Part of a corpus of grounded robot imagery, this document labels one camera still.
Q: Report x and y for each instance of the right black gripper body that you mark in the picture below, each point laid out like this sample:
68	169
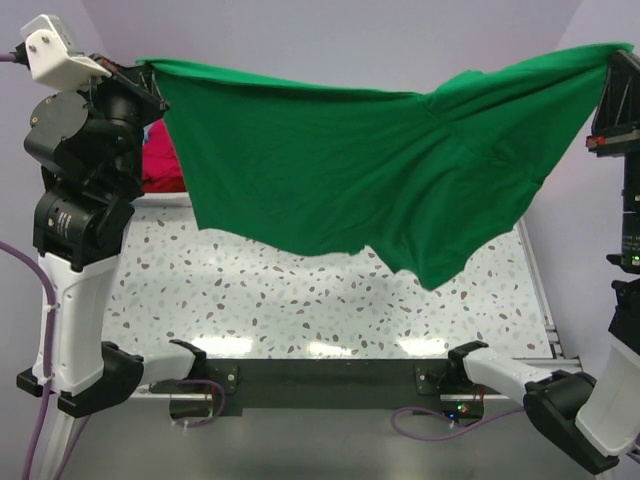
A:
617	129

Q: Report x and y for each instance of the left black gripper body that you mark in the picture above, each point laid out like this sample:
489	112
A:
120	98

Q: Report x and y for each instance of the green t shirt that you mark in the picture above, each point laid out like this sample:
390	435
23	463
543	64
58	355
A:
423	179

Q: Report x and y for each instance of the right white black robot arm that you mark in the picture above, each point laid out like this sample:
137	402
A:
591	414

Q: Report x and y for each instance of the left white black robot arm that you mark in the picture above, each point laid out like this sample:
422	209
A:
87	138

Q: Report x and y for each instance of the crumpled magenta t shirt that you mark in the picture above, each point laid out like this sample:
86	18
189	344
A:
161	172

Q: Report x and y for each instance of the white plastic laundry basket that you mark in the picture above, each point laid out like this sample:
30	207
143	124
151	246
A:
163	200

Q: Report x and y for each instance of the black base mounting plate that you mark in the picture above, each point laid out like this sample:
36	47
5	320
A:
341	384

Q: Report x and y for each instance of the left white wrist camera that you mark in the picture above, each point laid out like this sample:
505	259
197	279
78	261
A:
55	58

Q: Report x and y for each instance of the aluminium frame rail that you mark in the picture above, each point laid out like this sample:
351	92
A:
236	299

